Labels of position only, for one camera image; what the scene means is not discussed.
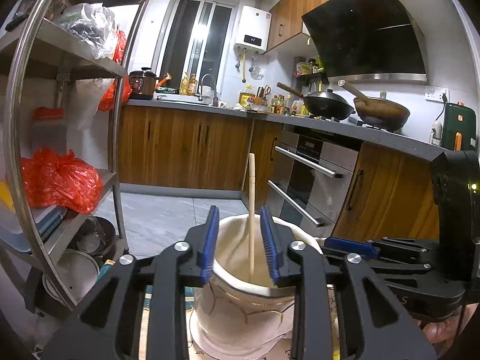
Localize wooden chopstick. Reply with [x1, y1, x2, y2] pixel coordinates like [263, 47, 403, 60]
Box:
[248, 153, 256, 280]

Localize kitchen faucet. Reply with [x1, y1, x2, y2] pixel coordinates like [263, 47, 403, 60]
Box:
[199, 73, 219, 107]

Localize kitchen window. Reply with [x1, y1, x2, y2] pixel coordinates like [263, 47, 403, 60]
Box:
[157, 0, 234, 95]

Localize person's right hand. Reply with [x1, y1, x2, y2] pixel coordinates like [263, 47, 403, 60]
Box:
[422, 304, 478, 344]

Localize patterned teal beige table mat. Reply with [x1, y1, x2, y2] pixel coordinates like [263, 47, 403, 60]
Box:
[117, 261, 188, 359]

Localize built-in steel oven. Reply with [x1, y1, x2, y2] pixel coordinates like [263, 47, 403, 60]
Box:
[267, 127, 362, 238]

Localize white floral ceramic utensil holder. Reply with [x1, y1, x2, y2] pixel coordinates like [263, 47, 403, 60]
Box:
[188, 214, 339, 360]

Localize black wok with lid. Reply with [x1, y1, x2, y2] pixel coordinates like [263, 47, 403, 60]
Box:
[277, 82, 356, 121]

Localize green air fryer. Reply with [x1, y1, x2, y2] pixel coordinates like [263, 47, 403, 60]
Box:
[441, 102, 477, 151]

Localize red plastic bag on shelf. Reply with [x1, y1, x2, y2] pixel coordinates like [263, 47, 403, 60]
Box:
[20, 147, 103, 215]

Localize yellow oil bottle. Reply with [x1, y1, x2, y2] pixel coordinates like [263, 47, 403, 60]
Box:
[238, 84, 256, 109]

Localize black range hood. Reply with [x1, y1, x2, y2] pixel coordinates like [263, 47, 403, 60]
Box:
[303, 0, 427, 84]

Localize red hanging plastic bag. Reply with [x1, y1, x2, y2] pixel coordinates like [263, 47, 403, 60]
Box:
[97, 29, 133, 112]

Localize white water heater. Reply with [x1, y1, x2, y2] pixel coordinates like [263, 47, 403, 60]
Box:
[234, 6, 272, 53]

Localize dark red rice cooker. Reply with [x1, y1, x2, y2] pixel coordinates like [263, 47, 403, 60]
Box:
[128, 67, 157, 100]

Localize stainless steel shelf rack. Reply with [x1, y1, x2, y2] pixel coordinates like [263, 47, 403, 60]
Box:
[1, 0, 148, 313]

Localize clear crumpled plastic bag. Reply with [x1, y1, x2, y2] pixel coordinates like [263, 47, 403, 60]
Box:
[53, 3, 118, 59]

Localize brown wok with handle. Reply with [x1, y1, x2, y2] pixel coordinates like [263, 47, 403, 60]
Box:
[337, 80, 410, 132]

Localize wall power socket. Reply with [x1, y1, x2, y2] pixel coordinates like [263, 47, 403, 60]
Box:
[425, 86, 449, 103]

